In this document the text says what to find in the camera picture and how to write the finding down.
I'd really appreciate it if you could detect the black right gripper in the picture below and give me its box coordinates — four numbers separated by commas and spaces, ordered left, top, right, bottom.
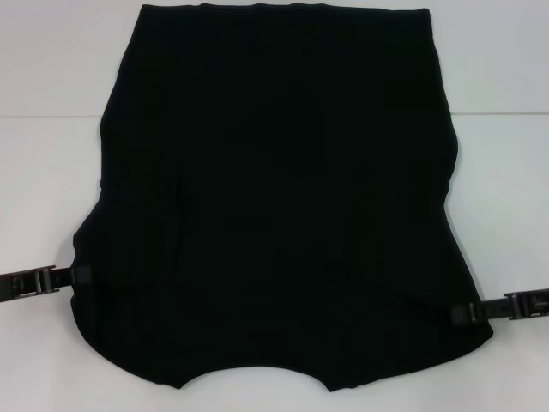
449, 288, 549, 324

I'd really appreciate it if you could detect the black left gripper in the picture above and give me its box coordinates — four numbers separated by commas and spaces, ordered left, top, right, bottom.
0, 264, 92, 302

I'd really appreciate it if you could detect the black t-shirt with FREE print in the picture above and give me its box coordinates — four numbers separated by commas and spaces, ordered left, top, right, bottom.
70, 3, 494, 382

